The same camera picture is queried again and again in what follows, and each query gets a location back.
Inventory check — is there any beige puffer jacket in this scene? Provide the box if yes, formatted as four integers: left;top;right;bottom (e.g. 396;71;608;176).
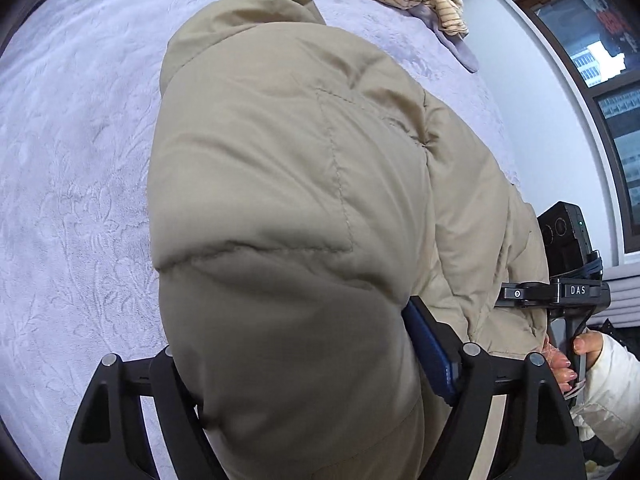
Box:
146;0;551;480

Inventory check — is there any person's right forearm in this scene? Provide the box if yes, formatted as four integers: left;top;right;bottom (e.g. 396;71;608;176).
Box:
570;332;640;463

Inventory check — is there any dark framed window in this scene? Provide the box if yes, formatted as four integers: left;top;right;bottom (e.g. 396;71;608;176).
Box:
512;0;640;261

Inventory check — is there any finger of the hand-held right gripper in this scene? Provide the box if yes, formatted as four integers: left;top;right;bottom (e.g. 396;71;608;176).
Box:
495;281;556;309

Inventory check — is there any person's right hand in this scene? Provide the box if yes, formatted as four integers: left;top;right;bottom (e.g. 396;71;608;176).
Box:
542;334;607;402

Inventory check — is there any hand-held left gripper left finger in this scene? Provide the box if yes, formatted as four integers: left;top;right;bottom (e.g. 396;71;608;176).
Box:
59;346;231;480

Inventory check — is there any purple fleece blanket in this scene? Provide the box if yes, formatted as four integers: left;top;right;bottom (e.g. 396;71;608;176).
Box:
0;0;521;480

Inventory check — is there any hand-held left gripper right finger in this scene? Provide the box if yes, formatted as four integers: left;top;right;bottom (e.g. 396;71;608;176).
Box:
401;296;587;480

